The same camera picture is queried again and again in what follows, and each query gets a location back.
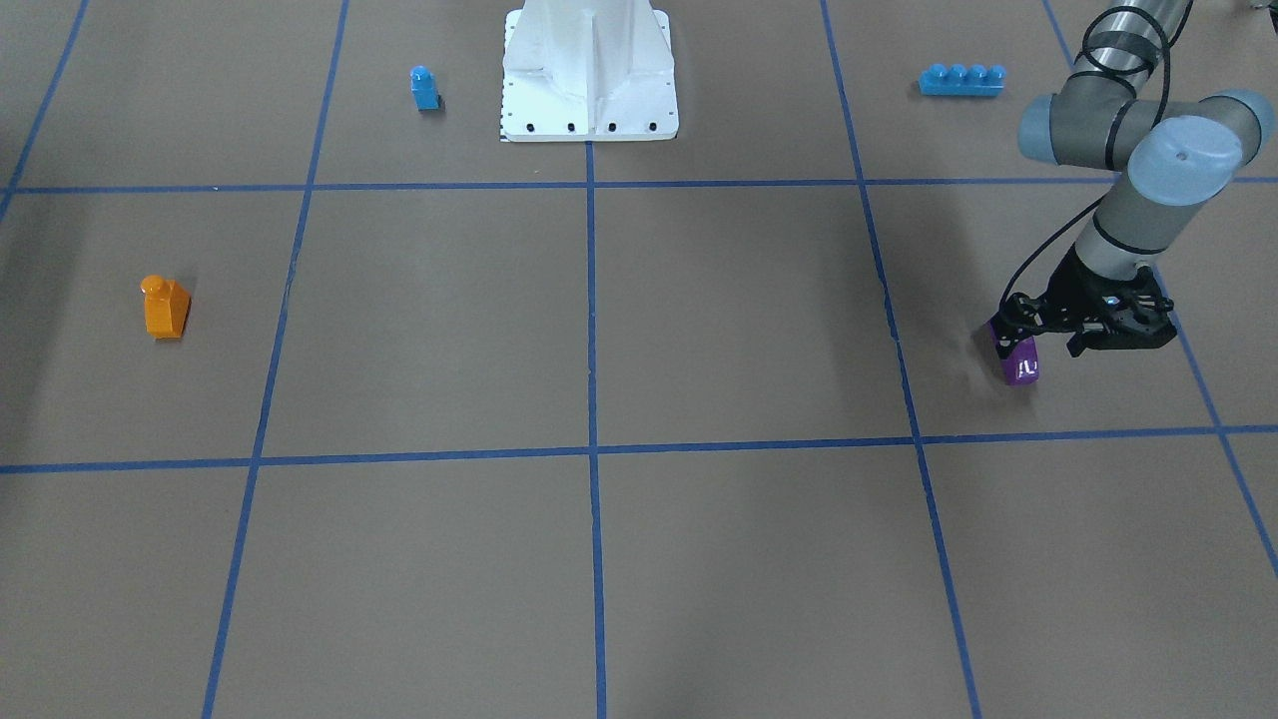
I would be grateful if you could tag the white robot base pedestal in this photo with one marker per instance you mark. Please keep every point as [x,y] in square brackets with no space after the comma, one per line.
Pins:
[588,71]

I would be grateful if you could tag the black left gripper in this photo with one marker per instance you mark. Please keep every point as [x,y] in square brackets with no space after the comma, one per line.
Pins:
[1073,286]

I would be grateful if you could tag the orange trapezoid block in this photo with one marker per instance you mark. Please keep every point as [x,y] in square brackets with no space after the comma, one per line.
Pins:
[165,307]

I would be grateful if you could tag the small blue block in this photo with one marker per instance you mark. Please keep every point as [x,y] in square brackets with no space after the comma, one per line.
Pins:
[423,90]

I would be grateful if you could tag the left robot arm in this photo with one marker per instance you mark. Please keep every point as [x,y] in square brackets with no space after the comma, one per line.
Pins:
[1114,113]

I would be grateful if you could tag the purple trapezoid block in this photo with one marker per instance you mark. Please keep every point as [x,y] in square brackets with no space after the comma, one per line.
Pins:
[1016,372]

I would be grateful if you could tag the long blue studded block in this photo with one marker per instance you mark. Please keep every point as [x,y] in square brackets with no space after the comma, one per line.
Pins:
[958,80]

